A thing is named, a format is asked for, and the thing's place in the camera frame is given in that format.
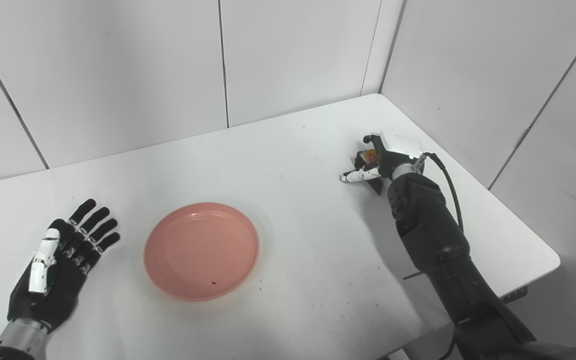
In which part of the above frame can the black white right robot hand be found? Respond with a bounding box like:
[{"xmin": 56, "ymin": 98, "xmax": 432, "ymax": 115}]
[{"xmin": 339, "ymin": 131, "xmax": 425, "ymax": 184}]

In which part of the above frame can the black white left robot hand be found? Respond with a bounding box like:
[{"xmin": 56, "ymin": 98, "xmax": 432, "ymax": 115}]
[{"xmin": 7, "ymin": 198, "xmax": 121, "ymax": 334}]

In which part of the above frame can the chocolate cake slice with fruit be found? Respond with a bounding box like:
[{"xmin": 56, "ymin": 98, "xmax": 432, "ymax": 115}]
[{"xmin": 354, "ymin": 149, "xmax": 385, "ymax": 196}]

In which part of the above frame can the pink round plate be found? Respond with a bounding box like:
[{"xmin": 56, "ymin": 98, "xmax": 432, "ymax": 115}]
[{"xmin": 143, "ymin": 202, "xmax": 261, "ymax": 302}]

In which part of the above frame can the dark table frame bracket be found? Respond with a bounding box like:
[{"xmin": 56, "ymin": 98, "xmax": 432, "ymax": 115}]
[{"xmin": 500, "ymin": 288, "xmax": 529, "ymax": 304}]

